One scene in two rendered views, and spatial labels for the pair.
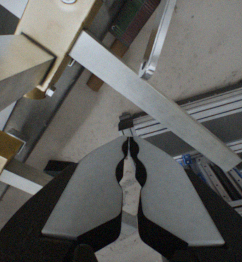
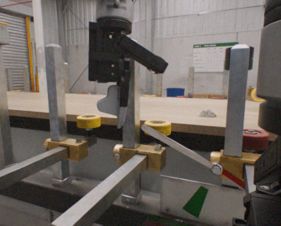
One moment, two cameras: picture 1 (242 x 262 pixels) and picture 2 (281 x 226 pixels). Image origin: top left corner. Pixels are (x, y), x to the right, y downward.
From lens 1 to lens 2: 48 cm
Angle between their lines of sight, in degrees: 90
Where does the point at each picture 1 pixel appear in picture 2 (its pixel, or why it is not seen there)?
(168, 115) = (114, 178)
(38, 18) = (146, 146)
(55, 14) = (149, 148)
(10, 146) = (80, 152)
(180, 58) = not seen: outside the picture
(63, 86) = not seen: hidden behind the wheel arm
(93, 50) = (140, 157)
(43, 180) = (51, 158)
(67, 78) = not seen: hidden behind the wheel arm
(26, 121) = (76, 186)
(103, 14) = (156, 210)
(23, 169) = (62, 155)
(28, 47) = (137, 138)
